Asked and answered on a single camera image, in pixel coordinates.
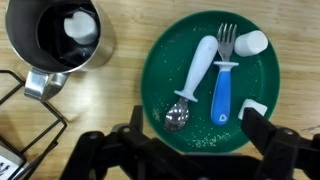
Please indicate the white marshmallow in jar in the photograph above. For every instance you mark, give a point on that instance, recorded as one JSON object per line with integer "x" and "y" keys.
{"x": 81, "y": 27}

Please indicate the blue handled fork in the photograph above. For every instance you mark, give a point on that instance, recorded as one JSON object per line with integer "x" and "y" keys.
{"x": 221, "y": 102}

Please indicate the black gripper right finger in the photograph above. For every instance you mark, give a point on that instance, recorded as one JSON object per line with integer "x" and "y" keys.
{"x": 283, "y": 149}

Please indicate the silver handled jar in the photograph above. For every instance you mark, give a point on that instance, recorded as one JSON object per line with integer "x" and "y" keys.
{"x": 35, "y": 29}

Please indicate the white handled spoon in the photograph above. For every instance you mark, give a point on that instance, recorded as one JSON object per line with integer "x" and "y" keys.
{"x": 178, "y": 114}

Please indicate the black wire rack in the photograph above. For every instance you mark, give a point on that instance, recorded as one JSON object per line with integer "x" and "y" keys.
{"x": 31, "y": 129}

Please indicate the green round plate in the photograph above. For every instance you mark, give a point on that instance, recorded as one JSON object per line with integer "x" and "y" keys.
{"x": 165, "y": 71}

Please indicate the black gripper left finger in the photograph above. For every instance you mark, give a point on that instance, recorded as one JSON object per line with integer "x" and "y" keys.
{"x": 95, "y": 153}

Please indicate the white marshmallow on plate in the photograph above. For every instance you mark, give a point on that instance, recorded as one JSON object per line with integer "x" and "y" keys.
{"x": 251, "y": 43}

